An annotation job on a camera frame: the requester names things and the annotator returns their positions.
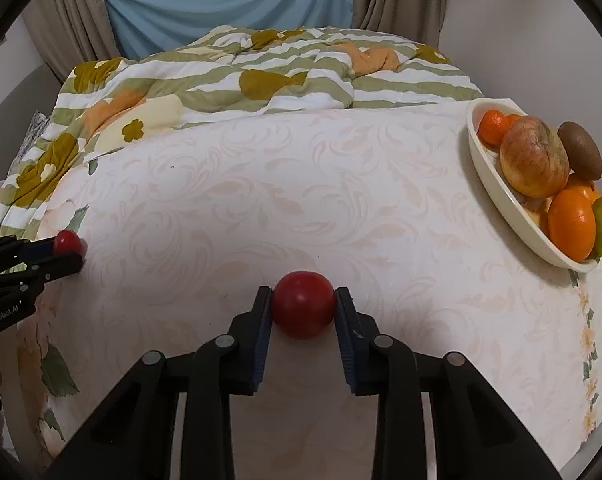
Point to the cream bowl yellow inside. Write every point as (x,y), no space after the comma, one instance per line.
(501,194)

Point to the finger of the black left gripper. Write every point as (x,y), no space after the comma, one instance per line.
(44,271)
(13,250)

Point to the cream floral tablecloth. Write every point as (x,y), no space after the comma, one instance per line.
(184,225)

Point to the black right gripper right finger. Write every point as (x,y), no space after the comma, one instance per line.
(432,410)

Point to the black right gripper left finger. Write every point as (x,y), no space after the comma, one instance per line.
(170,418)

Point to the small orange mandarin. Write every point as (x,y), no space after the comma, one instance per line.
(493,127)

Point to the brown kiwi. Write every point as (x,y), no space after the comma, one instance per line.
(583,153)

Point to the beige left curtain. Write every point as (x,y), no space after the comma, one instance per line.
(67,33)

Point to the small red cherry tomato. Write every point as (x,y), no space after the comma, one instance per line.
(67,242)

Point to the large orange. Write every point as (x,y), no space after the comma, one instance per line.
(571,225)

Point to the red yellow apple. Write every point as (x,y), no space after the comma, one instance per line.
(533,159)

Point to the green striped floral duvet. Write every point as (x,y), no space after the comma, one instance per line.
(229,73)

